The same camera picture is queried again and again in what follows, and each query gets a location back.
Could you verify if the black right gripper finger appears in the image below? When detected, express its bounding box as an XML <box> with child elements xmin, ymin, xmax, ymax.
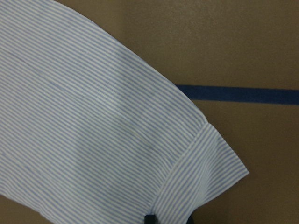
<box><xmin>144</xmin><ymin>214</ymin><xmax>158</xmax><ymax>224</ymax></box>

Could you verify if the blue striped button shirt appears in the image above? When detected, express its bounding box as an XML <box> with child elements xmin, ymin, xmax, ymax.
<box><xmin>0</xmin><ymin>0</ymin><xmax>248</xmax><ymax>224</ymax></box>

